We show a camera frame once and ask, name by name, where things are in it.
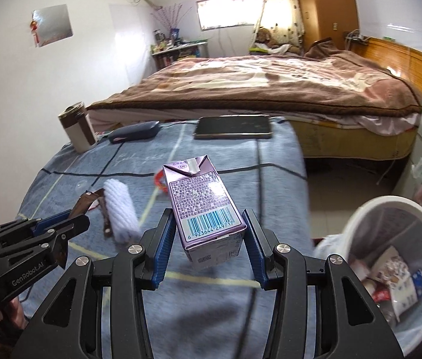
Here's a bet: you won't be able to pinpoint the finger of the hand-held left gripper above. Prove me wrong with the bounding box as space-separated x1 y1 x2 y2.
0 215 91 270
0 211 73 241

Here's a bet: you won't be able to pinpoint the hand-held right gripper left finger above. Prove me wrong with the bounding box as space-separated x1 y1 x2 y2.
20 209 177 359

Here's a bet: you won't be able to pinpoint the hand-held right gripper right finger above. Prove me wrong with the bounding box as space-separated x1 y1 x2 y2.
241 209 406 359

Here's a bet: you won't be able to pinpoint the purple drink carton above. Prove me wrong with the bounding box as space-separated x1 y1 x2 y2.
162 154 248 270

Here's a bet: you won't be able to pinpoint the patterned paper carton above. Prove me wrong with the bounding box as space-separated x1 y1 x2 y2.
370 246 409 288

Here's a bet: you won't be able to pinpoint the white round trash bin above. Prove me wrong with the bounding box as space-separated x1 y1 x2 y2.
313 195 422 358

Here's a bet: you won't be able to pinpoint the white cup blue label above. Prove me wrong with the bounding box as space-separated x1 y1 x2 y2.
386 269 422 322

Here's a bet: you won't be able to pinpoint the white knitted roll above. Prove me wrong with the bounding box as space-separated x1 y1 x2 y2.
100 179 140 244

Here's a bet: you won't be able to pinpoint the brown and white tumbler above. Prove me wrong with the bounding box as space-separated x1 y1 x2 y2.
58 102 97 153

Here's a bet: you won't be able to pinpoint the black case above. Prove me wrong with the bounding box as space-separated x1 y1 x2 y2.
108 121 160 144

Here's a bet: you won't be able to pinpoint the black tablet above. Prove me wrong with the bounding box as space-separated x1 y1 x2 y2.
194 115 273 140

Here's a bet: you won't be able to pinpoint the yellow mattress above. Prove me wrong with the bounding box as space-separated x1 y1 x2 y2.
289 114 419 161

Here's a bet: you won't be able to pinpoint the bed with brown blanket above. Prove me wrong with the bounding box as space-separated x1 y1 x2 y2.
86 39 422 118

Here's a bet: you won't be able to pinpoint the pale pink bed sheet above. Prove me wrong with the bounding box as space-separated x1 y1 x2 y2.
330 114 419 135

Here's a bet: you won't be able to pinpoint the cluttered side desk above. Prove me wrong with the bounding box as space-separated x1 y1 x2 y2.
151 39 209 70

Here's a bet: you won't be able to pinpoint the brown teddy bear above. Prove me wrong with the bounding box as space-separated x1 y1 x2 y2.
252 27 303 56

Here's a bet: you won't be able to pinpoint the power strip with chargers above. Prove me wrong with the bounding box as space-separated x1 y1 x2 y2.
343 30 368 45

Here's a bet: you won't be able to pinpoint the window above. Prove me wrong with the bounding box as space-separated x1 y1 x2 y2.
196 0 264 31

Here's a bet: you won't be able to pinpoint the purple flower branches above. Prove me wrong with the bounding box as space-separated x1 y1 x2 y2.
150 4 189 32

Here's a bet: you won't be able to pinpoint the patterned curtain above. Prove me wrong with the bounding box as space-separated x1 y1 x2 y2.
258 0 305 45

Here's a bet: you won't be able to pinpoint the wooden bed headboard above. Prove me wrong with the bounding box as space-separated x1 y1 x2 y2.
357 36 422 94

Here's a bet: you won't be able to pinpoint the wooden wardrobe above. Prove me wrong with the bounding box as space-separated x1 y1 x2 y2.
293 0 361 51

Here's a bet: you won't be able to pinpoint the silver wall sheet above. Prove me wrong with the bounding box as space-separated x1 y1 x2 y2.
31 4 74 47

